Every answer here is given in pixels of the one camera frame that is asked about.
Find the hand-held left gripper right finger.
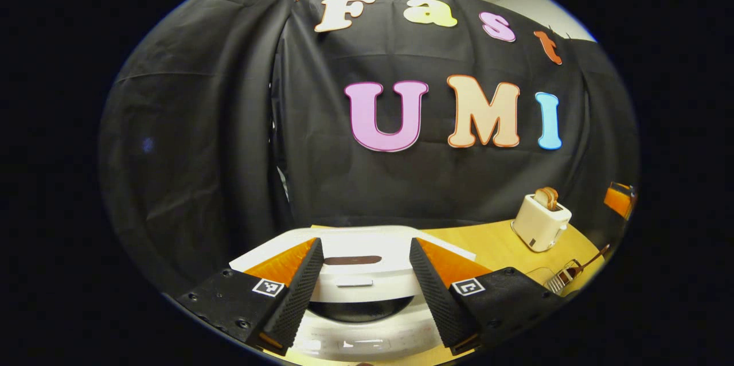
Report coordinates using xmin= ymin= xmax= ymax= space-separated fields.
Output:
xmin=409 ymin=237 xmax=565 ymax=355

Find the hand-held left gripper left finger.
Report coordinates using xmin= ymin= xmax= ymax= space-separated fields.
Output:
xmin=175 ymin=237 xmax=325 ymax=355

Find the brown wooden spoon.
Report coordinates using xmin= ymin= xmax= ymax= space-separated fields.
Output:
xmin=559 ymin=244 xmax=611 ymax=286

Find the white rice cooker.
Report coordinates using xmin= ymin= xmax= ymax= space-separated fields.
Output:
xmin=229 ymin=225 xmax=477 ymax=365

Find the white toaster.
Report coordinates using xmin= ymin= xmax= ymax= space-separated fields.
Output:
xmin=512 ymin=194 xmax=572 ymax=252

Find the clear plastic container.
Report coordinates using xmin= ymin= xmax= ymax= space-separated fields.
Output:
xmin=525 ymin=266 xmax=557 ymax=289

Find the black backdrop cloth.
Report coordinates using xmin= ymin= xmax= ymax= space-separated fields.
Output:
xmin=97 ymin=0 xmax=640 ymax=298

